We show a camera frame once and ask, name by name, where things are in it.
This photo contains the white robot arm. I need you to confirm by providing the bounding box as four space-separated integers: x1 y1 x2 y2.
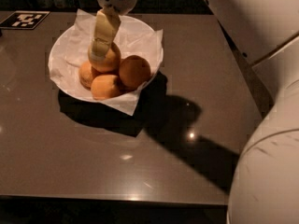
205 0 299 224

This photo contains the black white marker tag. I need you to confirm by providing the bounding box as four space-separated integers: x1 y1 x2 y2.
0 10 50 30

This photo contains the white paper liner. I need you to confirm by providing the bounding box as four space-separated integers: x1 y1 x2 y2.
49 8 164 117

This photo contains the white bowl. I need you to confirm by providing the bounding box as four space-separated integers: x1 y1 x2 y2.
48 14 164 104

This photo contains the orange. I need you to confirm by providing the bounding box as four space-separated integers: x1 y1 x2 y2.
88 43 121 73
119 55 151 90
78 61 100 89
91 75 121 100

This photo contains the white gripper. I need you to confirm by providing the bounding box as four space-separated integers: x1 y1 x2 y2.
88 0 137 62

